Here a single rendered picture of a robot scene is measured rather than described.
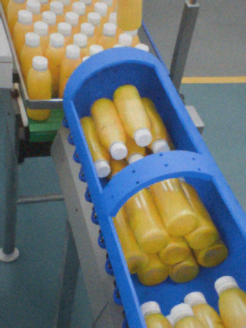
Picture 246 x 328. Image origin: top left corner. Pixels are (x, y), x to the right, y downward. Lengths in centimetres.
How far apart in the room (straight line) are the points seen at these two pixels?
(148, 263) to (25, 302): 127
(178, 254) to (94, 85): 52
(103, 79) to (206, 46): 266
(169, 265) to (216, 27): 323
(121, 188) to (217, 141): 221
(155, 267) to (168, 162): 23
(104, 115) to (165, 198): 34
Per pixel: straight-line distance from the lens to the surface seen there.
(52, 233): 278
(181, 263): 136
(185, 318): 116
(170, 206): 127
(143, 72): 165
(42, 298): 256
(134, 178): 125
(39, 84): 180
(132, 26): 173
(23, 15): 199
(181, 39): 218
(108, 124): 151
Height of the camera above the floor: 202
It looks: 40 degrees down
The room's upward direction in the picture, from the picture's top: 10 degrees clockwise
